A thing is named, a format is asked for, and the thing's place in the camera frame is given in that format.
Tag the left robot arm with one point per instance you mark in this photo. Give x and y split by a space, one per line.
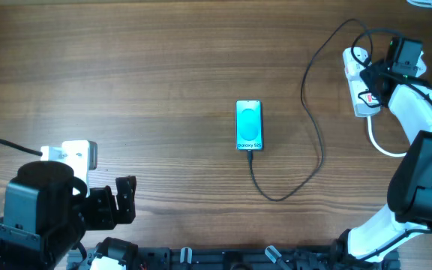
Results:
48 210

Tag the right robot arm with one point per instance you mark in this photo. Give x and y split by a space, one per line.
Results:
408 211

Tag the turquoise screen smartphone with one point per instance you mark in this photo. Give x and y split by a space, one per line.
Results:
249 125

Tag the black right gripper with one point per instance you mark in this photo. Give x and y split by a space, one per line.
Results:
372 77

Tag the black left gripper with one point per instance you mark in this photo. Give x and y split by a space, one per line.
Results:
101 205

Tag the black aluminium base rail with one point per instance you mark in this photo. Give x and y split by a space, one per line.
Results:
165 258

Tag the white power strip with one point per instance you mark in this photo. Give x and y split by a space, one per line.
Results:
352 71

